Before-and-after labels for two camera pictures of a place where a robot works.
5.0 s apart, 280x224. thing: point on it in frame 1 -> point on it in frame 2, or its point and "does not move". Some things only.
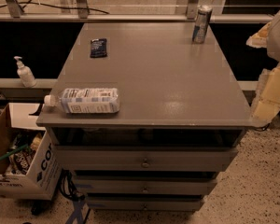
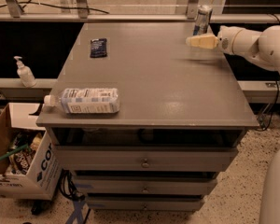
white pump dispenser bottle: (25, 74) does not move
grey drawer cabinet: (149, 119) does not move
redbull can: (202, 23) does not move
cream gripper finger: (273, 92) -> (231, 39)
